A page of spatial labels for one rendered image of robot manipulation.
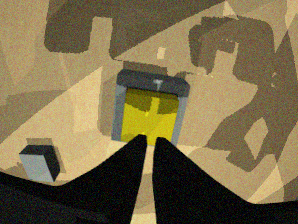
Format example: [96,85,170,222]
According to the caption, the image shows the grey cube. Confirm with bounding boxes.
[19,144,60,183]

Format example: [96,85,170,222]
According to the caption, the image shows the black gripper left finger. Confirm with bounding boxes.
[0,135,148,224]

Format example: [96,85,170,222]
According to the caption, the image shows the yellow button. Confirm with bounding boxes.
[110,68,192,147]

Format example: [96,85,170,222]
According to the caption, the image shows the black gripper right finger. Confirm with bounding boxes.
[152,136,298,224]

